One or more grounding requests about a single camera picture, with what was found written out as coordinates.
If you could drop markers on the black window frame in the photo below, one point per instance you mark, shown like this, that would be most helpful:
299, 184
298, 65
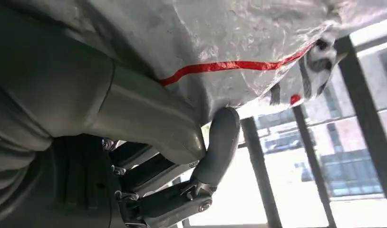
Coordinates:
363, 104

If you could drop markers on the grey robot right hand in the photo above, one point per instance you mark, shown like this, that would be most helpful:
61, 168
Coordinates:
86, 104

